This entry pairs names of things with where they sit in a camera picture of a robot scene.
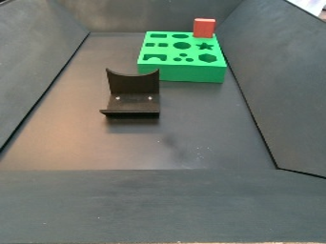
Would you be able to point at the black curved fixture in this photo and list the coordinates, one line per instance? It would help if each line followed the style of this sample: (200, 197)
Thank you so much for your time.
(133, 94)

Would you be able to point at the green shape sorter block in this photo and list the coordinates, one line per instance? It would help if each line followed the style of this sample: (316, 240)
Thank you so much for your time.
(183, 57)

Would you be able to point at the red oblong peg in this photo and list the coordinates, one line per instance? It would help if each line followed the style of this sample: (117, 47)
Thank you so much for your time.
(203, 27)

